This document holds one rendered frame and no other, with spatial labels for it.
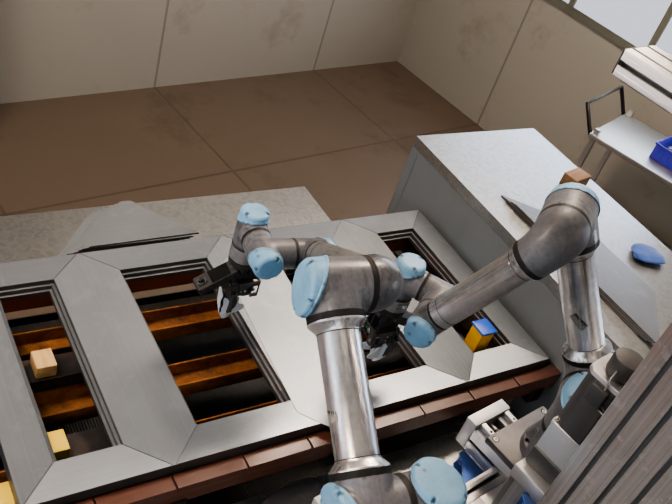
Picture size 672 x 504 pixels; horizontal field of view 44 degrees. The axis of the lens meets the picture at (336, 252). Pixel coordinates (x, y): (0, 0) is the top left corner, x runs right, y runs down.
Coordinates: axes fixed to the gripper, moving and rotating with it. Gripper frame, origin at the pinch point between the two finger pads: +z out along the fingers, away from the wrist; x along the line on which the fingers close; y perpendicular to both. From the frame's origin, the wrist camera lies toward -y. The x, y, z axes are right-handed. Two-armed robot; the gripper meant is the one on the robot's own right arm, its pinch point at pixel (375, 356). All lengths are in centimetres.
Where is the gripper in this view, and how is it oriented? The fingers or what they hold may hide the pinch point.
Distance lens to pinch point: 225.4
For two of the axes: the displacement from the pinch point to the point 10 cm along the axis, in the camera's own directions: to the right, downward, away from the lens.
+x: 4.8, 6.5, -5.9
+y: -8.3, 1.3, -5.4
